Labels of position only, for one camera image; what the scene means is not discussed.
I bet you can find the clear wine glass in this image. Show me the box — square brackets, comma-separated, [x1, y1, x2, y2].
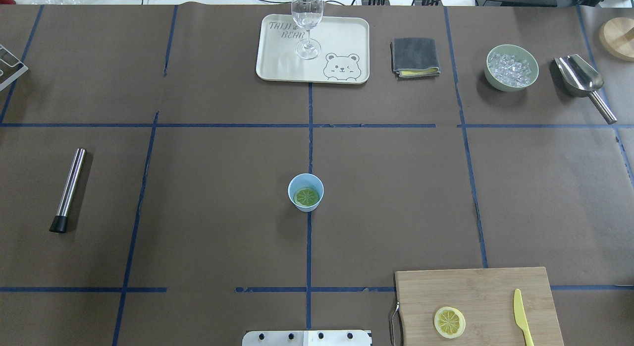
[291, 0, 324, 60]

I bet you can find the grey folded cloth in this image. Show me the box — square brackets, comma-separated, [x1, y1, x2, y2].
[390, 37, 441, 79]

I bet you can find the light blue plastic cup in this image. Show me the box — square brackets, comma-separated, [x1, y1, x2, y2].
[287, 173, 324, 213]

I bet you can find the green lime slice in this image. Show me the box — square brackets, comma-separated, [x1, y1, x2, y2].
[292, 186, 320, 208]

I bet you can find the yellow lemon slice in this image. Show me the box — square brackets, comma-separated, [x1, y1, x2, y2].
[434, 307, 466, 339]

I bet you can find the bamboo cutting board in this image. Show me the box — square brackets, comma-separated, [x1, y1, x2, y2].
[389, 267, 564, 346]

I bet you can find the cream bear tray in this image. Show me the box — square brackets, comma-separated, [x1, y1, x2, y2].
[256, 14, 371, 85]

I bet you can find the steel ice scoop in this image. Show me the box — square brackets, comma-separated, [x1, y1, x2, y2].
[553, 54, 618, 124]

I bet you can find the steel muddler black tip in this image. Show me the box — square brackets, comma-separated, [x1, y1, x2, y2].
[49, 148, 86, 233]

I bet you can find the wooden cup tree stand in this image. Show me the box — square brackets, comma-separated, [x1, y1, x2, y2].
[599, 17, 634, 63]

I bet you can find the yellow plastic knife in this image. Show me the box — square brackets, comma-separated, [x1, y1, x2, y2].
[513, 288, 534, 346]

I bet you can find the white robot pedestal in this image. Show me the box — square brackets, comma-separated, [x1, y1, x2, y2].
[242, 330, 373, 346]

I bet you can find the green bowl of ice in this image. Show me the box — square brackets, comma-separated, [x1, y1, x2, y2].
[484, 44, 539, 92]

